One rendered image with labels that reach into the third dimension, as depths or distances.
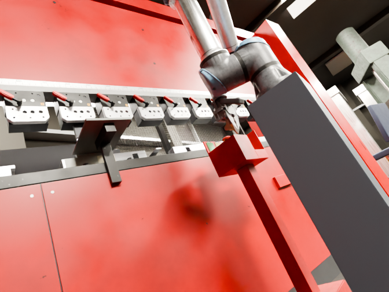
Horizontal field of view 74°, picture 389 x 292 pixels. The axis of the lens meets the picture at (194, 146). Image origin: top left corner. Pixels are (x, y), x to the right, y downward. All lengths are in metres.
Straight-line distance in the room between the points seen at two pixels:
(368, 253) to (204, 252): 0.60
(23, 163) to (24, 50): 0.63
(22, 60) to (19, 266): 0.93
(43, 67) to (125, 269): 1.01
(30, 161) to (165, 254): 1.06
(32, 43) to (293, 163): 1.34
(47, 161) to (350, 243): 1.58
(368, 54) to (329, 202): 5.20
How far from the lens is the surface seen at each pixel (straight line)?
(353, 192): 0.78
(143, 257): 1.02
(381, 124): 4.21
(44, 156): 1.81
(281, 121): 0.82
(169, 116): 1.58
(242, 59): 0.94
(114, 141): 1.21
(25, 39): 1.60
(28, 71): 1.45
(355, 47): 6.28
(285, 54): 3.02
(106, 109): 1.39
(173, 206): 1.13
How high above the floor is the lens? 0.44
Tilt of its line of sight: 20 degrees up
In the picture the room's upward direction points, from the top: 24 degrees counter-clockwise
